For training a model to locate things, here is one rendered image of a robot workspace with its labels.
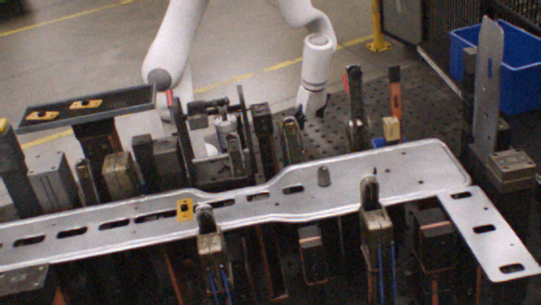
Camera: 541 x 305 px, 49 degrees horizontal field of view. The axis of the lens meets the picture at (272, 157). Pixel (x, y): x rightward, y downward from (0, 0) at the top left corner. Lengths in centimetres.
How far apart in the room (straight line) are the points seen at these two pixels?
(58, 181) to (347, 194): 71
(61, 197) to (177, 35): 56
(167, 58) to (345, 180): 65
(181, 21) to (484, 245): 101
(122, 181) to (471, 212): 84
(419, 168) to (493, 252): 32
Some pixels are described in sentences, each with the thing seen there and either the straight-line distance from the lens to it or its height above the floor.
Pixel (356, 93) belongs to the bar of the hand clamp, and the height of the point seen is 114.
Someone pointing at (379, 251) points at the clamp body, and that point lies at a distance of 125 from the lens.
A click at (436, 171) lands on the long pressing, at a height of 100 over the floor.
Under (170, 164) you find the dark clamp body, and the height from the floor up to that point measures 104.
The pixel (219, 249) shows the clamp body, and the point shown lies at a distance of 123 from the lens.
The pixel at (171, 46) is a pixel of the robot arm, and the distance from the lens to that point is 175.
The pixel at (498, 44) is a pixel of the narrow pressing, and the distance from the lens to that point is 134.
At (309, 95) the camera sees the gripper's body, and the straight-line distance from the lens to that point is 185.
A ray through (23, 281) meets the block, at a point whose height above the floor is 103.
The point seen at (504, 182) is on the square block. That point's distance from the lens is 137.
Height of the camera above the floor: 183
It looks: 32 degrees down
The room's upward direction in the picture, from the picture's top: 10 degrees counter-clockwise
